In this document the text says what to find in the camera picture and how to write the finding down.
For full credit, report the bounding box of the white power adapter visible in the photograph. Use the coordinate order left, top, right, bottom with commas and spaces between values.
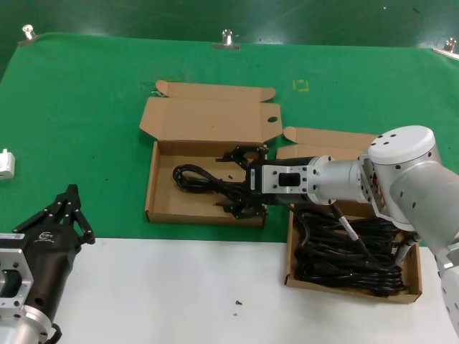
0, 148, 17, 182

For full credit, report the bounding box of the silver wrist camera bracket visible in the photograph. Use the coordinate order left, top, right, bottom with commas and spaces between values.
0, 247, 35, 309
260, 163, 311, 195

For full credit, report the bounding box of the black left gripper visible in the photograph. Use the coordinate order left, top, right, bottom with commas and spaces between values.
0, 184, 96, 320

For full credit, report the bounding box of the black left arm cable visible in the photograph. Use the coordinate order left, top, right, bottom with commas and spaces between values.
44, 322, 62, 344

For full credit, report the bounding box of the open brown cardboard box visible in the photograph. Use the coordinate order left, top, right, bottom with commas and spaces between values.
138, 79, 284, 226
275, 125, 423, 305

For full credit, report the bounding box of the right arm cable with connector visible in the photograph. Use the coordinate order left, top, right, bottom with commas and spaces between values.
394, 232, 420, 268

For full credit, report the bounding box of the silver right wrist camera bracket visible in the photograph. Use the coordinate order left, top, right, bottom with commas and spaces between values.
260, 163, 311, 195

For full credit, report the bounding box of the silver metal binder clip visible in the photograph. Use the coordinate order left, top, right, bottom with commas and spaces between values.
432, 37, 459, 60
212, 29, 241, 50
17, 23, 39, 46

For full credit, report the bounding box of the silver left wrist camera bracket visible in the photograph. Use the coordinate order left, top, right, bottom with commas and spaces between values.
0, 247, 35, 309

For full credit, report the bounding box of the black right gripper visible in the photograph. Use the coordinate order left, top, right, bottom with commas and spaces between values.
214, 144, 317, 220

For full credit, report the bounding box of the grey right arm cable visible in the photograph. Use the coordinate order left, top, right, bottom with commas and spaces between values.
331, 204, 374, 261

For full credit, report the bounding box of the green cloth table mat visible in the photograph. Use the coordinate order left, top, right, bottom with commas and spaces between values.
0, 32, 459, 248

